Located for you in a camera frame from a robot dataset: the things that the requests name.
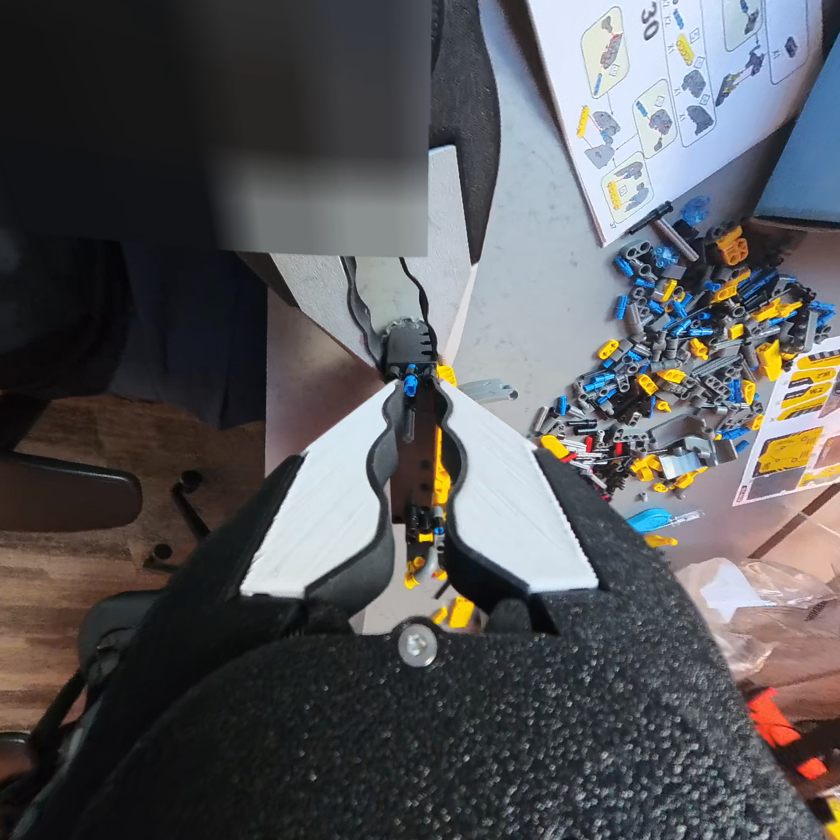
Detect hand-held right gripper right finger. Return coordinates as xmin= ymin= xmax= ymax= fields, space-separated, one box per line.
xmin=431 ymin=384 xmax=602 ymax=597

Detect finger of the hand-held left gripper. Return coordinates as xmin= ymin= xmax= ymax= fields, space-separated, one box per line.
xmin=392 ymin=145 xmax=477 ymax=355
xmin=269 ymin=254 xmax=388 ymax=375

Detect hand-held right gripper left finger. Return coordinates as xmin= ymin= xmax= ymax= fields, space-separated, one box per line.
xmin=241 ymin=381 xmax=413 ymax=602

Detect yellow toy brick vehicle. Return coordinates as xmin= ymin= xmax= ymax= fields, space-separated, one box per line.
xmin=378 ymin=319 xmax=521 ymax=631

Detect grey desk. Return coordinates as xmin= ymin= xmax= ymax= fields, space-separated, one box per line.
xmin=263 ymin=0 xmax=840 ymax=637

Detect black chair base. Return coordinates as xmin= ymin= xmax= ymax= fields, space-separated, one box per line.
xmin=142 ymin=469 xmax=214 ymax=574

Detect light blue curved brick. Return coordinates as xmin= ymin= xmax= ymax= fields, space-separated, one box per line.
xmin=623 ymin=504 xmax=707 ymax=550

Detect person's legs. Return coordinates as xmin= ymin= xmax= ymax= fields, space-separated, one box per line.
xmin=0 ymin=237 xmax=270 ymax=431

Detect building instruction booklet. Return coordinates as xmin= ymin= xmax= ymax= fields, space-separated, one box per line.
xmin=525 ymin=0 xmax=825 ymax=249

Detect pile of loose toy bricks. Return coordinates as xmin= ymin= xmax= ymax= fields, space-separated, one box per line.
xmin=529 ymin=195 xmax=840 ymax=502

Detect black chair armrest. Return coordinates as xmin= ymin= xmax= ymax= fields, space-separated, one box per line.
xmin=0 ymin=451 xmax=144 ymax=534

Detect clear plastic bags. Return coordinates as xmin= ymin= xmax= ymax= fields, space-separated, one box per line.
xmin=674 ymin=556 xmax=840 ymax=686

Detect yellow sticker sheet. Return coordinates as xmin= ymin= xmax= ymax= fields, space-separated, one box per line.
xmin=733 ymin=338 xmax=840 ymax=508

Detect red orange plastic piece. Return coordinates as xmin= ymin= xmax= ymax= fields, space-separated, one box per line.
xmin=743 ymin=683 xmax=836 ymax=791

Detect blue toy box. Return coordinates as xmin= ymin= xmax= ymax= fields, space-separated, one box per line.
xmin=754 ymin=77 xmax=840 ymax=237

